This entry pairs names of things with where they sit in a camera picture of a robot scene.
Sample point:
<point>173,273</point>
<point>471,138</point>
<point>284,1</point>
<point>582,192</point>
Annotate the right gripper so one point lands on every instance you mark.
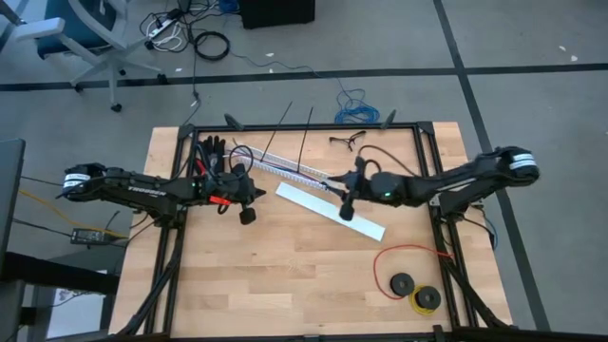
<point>363,187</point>

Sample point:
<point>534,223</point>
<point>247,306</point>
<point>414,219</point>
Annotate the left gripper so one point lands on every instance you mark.
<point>235,187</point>

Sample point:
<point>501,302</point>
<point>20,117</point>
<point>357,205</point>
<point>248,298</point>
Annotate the white duct cover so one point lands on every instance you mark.
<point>323,209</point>

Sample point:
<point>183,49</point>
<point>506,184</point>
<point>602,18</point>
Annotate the black zip tie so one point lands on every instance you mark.
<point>305,138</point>
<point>278,128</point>

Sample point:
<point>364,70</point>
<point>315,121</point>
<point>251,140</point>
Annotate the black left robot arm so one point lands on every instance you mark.
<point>142,190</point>

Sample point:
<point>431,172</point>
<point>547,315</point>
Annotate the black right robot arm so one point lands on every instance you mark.
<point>451,183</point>

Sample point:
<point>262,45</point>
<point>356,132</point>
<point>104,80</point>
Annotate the black safety glasses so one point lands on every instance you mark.
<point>348,141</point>

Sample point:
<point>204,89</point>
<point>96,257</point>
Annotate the black work glove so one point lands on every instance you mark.
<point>216,152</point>

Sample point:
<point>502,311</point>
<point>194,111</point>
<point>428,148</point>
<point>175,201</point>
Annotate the black power adapter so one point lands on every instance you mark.
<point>88,236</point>

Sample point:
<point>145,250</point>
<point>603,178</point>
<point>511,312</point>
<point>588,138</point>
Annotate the black computer case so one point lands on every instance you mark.
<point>275,14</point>

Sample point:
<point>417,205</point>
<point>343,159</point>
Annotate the white power strip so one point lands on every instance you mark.
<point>164,24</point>

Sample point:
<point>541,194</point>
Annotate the black desk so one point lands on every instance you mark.
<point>47,271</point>

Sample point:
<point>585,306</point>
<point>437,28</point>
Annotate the grey office chair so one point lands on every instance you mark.
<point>76,28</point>

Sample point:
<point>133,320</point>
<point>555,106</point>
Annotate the dark grey panel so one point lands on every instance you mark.
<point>12,190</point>

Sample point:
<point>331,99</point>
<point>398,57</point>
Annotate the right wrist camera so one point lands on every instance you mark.
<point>359,165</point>

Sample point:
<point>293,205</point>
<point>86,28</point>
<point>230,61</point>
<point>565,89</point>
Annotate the black angled frame strut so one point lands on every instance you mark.
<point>234,122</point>
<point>388,119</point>

